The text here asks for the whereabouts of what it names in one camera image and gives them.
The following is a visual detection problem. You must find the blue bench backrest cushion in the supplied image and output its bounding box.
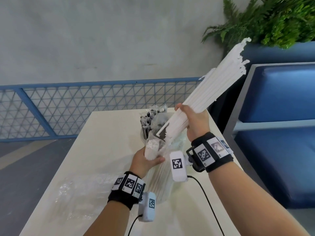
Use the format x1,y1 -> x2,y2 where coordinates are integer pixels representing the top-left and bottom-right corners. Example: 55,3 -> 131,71
238,66 -> 315,123

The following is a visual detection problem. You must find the person's right hand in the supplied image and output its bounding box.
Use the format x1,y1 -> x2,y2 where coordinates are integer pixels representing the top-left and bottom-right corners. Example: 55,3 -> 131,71
175,103 -> 211,143

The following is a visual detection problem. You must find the bundle of black straws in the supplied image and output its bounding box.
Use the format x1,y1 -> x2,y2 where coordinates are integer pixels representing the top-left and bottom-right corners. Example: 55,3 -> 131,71
139,103 -> 168,140

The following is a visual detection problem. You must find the bundle of white straws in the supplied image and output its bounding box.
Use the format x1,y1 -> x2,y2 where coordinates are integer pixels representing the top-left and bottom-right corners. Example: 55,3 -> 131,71
144,37 -> 252,203

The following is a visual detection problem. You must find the black camera cable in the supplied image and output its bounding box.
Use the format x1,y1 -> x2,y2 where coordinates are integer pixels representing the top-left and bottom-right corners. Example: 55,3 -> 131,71
127,213 -> 143,236
187,175 -> 226,236

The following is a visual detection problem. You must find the person's left forearm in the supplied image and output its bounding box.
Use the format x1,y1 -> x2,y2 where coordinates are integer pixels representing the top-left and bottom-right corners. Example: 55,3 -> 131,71
82,200 -> 131,236

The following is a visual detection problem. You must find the clear plastic straw bag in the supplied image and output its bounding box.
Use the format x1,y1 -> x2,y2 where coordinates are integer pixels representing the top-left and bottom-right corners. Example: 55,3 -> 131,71
144,111 -> 190,204
54,173 -> 128,220

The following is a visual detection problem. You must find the black marker wristband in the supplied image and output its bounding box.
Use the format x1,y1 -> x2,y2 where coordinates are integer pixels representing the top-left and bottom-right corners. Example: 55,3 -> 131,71
107,171 -> 146,210
186,132 -> 234,173

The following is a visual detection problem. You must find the blue mesh railing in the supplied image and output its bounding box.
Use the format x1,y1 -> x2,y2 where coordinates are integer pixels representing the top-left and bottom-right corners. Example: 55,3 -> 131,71
0,76 -> 203,143

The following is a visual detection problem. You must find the person's right forearm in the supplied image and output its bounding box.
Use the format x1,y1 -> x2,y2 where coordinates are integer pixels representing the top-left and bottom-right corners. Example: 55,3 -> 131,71
209,162 -> 310,236

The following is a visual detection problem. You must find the person's left hand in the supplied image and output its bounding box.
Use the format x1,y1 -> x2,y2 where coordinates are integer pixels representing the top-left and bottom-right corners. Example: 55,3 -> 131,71
129,146 -> 166,180

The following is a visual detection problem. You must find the green fern plant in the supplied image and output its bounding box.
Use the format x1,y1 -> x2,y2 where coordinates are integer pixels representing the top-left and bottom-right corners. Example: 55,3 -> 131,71
201,0 -> 315,51

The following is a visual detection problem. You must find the dark planter box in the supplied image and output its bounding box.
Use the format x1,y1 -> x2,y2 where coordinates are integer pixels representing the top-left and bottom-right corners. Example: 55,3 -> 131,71
206,40 -> 315,135

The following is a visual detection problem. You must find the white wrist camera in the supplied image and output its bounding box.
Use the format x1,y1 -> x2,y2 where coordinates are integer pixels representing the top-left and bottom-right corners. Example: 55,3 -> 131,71
137,191 -> 157,222
169,150 -> 190,182

